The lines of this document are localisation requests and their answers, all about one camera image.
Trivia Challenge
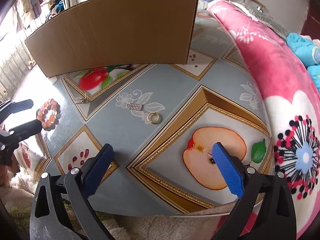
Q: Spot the pink bead bracelet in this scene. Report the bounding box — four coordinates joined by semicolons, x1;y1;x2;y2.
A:
36;98;62;131

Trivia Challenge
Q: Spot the brown cardboard box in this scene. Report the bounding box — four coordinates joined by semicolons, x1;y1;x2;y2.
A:
25;0;199;77

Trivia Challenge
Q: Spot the silver rhinestone earring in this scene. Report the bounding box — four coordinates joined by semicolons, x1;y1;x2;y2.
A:
127;103;143;111
74;97;86;105

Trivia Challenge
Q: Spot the pink floral blanket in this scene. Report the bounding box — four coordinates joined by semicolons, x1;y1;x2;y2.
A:
207;0;319;239

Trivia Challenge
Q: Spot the fruit pattern tablecloth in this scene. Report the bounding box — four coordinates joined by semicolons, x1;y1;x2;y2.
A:
10;10;276;217

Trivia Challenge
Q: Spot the blue quilt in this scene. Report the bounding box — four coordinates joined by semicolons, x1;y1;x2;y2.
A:
286;33;319;92

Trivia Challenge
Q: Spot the gold ring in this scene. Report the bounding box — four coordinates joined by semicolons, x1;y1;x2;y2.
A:
147;111;162;125

